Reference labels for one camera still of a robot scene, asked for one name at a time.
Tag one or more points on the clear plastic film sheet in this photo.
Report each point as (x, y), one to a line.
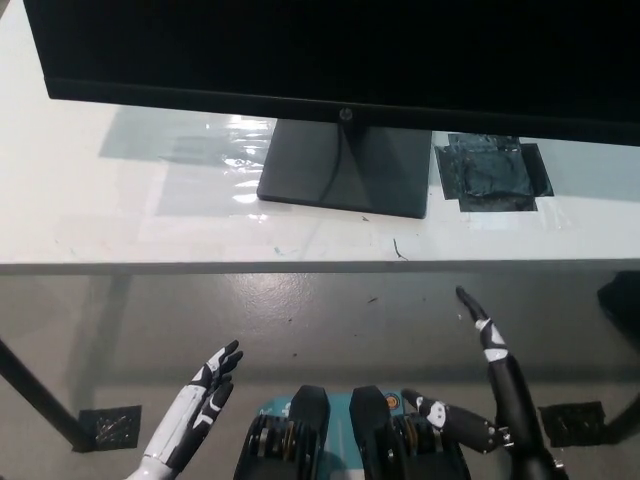
(200, 150)

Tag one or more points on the white and black left hand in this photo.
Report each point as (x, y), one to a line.
(197, 400)

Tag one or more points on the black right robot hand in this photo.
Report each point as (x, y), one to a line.
(510, 395)

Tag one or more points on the dark object under desk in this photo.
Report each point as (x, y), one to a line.
(622, 300)

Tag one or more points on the black floor tape patch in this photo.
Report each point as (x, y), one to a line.
(110, 425)
(575, 422)

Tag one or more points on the black teal robot body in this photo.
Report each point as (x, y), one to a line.
(370, 440)

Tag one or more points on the black metal table leg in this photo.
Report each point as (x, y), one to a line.
(35, 395)

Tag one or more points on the black tape patch on desk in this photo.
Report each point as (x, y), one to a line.
(492, 172)

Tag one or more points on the black HP computer monitor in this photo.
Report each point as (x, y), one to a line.
(310, 45)

